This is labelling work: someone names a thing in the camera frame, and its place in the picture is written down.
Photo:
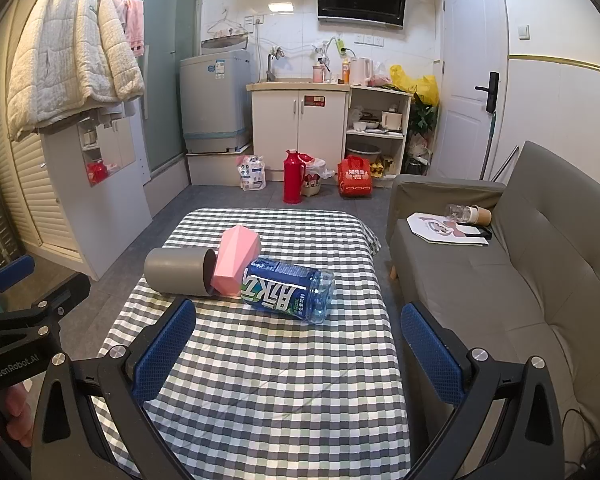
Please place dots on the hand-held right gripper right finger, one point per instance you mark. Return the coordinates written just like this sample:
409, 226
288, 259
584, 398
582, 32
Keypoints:
430, 355

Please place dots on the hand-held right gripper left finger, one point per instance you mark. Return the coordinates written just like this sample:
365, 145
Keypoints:
165, 355

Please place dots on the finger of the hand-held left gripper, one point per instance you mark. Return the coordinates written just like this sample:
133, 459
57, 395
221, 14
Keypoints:
12, 272
70, 292

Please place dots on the grey cup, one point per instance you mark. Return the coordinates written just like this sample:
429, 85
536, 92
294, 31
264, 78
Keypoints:
175, 270

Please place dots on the pink faceted cup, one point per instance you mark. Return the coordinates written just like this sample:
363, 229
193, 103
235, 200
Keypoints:
235, 260

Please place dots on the brown paper cup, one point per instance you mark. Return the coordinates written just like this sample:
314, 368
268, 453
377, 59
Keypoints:
481, 215

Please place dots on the pink countertop cup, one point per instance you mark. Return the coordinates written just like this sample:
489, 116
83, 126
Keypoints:
318, 75

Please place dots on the person's left hand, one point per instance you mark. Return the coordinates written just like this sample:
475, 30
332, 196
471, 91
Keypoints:
17, 415

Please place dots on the white side cabinet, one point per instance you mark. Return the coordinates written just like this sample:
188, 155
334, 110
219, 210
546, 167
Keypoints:
105, 220

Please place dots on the white louvred cabinet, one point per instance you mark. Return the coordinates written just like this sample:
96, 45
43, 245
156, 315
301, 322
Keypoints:
30, 185

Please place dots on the checkered tablecloth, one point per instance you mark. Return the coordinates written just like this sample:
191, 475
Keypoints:
280, 385

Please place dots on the printed paper bag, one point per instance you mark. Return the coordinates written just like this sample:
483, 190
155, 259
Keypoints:
430, 227

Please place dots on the grey sofa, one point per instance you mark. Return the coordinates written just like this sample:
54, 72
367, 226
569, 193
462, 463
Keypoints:
530, 270

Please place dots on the blue label plastic bottle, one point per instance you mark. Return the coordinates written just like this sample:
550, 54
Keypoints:
280, 290

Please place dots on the clear plastic bottle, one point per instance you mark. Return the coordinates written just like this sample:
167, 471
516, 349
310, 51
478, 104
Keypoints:
457, 212

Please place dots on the red bag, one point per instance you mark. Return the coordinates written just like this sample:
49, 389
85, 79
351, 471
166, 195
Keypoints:
355, 180

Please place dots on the white step platform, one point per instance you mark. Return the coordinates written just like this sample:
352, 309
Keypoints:
215, 165

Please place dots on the pink detergent bag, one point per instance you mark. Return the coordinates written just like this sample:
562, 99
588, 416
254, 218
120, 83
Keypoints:
251, 172

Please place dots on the small cartoon trash bin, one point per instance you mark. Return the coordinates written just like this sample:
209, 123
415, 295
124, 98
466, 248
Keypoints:
311, 182

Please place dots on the grey basin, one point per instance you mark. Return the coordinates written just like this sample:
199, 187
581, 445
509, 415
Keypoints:
362, 151

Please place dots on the red thermos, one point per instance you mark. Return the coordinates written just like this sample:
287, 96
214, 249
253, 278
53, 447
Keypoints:
294, 180

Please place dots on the white shelf unit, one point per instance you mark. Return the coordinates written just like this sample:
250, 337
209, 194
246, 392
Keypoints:
405, 135

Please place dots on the white padded jacket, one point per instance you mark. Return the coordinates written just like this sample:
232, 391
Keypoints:
70, 50

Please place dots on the green plant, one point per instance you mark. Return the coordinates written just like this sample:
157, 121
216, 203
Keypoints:
425, 115

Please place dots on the grey washing machine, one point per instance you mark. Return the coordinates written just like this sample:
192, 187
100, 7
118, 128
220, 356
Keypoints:
215, 100

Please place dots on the frosted glass door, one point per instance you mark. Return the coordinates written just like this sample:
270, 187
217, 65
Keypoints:
167, 60

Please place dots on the white sink cabinet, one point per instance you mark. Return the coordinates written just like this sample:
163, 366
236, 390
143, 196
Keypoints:
295, 120

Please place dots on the yellow plastic bag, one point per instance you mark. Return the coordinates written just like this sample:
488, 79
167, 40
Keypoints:
420, 82

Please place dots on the pink towel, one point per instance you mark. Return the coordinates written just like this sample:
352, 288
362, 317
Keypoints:
134, 25

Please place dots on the pink plastic bag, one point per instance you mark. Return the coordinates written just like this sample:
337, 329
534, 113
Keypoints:
380, 81

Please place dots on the white electric kettle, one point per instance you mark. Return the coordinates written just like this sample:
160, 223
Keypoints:
360, 71

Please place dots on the orange bottle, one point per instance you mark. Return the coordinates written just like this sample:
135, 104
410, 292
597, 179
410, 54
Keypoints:
345, 71

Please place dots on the metal faucet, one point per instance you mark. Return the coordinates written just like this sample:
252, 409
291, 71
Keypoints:
271, 65

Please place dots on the white door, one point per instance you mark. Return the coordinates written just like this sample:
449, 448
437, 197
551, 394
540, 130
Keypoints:
467, 35

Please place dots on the white light switch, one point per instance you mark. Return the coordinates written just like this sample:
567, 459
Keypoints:
523, 32

